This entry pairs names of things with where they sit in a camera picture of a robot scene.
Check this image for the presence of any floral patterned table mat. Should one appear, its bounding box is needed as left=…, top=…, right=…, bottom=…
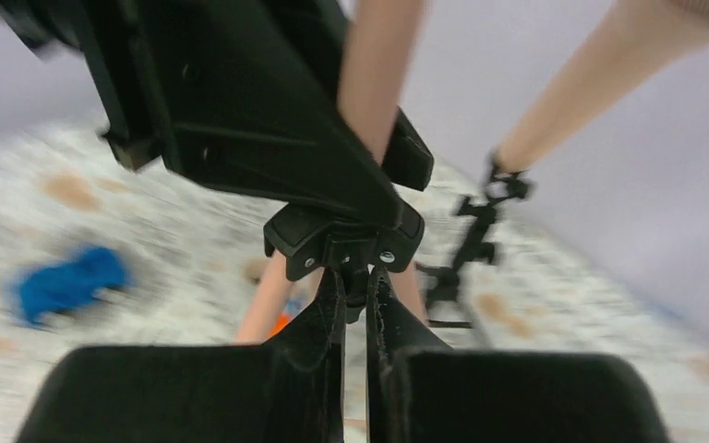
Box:
left=0, top=121, right=709, bottom=442

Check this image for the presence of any light blue toy brick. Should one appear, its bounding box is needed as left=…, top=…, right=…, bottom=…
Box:
left=285, top=293, right=306, bottom=319

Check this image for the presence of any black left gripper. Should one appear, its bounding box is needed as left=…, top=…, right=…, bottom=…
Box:
left=0, top=0, right=434, bottom=230

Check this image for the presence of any orange curved toy piece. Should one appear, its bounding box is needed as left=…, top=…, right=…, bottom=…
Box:
left=268, top=313, right=294, bottom=338

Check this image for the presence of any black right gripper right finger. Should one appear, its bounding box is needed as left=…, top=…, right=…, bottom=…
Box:
left=367, top=269, right=669, bottom=443

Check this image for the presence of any small black tripod stand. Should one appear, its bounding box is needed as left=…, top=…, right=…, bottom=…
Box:
left=415, top=153, right=534, bottom=310

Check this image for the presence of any pink microphone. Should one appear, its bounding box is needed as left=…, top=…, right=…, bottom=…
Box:
left=493, top=0, right=709, bottom=174

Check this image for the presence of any blue toy car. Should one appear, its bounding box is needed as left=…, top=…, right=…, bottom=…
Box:
left=11, top=245, right=132, bottom=327

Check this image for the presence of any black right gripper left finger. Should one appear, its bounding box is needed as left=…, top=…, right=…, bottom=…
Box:
left=17, top=270, right=344, bottom=442

